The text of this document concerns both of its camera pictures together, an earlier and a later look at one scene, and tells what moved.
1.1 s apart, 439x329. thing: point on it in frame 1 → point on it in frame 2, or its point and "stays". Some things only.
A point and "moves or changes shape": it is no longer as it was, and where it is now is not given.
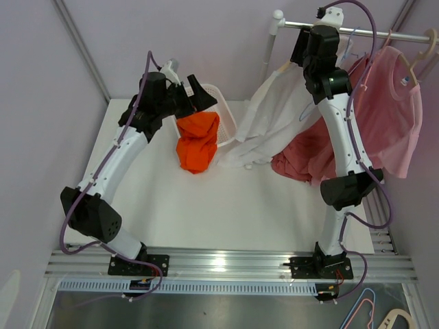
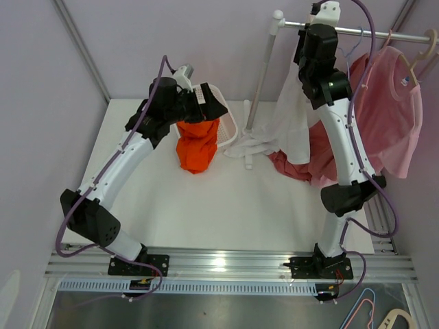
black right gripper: (300, 44) stays
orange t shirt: (197, 147) stays
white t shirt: (282, 100) moves or changes shape
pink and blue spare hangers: (358, 307) stays
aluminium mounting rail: (92, 265) stays
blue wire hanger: (343, 62) → (348, 55)
